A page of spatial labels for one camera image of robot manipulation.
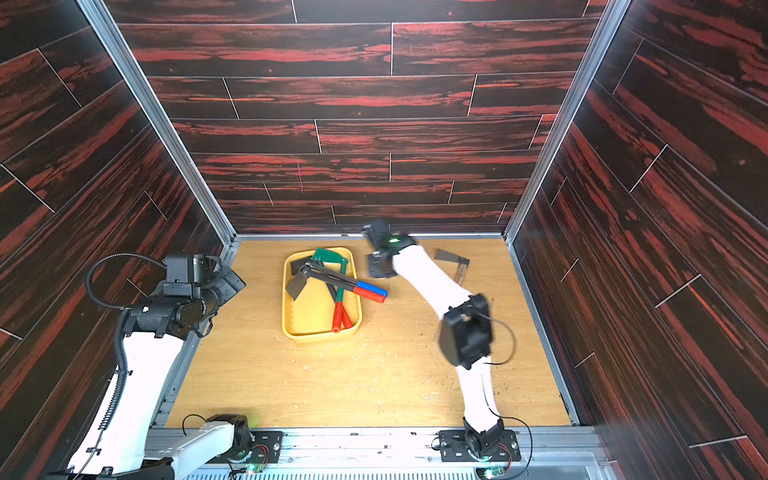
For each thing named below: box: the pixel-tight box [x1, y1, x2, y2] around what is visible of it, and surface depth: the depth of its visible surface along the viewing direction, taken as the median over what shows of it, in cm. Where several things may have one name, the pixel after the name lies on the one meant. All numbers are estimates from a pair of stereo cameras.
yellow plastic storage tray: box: [282, 248, 362, 342], surface depth 101 cm
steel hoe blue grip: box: [290, 256, 389, 297], surface depth 107 cm
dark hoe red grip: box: [285, 267, 387, 303], surface depth 103 cm
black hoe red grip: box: [286, 256, 353, 329], surface depth 104 cm
